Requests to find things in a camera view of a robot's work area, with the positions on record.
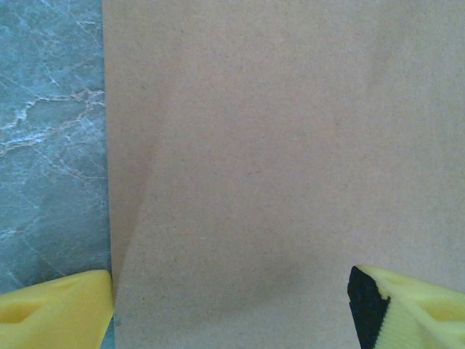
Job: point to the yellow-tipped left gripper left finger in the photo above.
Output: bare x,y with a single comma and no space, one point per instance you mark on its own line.
54,320

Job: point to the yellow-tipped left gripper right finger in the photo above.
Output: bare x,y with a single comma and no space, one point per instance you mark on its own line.
417,320

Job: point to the brown backing board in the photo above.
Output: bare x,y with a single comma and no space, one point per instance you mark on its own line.
254,145

